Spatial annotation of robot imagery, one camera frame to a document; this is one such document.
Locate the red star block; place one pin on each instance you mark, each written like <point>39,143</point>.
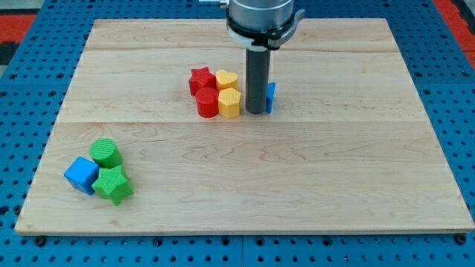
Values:
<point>201,78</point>

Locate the green cylinder block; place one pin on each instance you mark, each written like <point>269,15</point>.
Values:
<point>105,153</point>

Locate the light wooden board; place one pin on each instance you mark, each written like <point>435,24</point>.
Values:
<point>347,149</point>

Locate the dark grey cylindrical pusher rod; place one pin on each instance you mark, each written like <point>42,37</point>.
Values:
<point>257,76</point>

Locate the yellow heart block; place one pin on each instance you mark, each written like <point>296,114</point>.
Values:
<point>225,80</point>

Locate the green star block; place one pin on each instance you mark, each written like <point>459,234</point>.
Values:
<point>113,184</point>

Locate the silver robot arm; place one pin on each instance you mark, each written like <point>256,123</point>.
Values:
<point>260,26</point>

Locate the blue cube block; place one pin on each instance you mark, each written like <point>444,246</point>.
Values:
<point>82,174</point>

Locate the yellow hexagon block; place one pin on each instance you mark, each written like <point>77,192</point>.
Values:
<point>229,103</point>

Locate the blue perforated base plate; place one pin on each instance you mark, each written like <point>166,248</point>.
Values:
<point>41,42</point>

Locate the blue triangle block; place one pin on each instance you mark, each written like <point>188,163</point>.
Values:
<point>270,93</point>

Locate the red cylinder block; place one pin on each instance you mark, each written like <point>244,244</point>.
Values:
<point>206,99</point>

